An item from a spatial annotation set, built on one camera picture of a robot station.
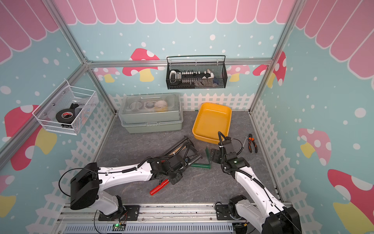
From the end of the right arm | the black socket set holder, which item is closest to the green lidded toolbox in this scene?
the black socket set holder

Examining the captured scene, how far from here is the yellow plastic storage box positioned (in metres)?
1.07

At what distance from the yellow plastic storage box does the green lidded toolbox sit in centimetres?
15

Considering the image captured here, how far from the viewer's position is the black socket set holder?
89 centimetres

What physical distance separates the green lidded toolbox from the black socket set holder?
14 cm

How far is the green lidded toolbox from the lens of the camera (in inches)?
37.8
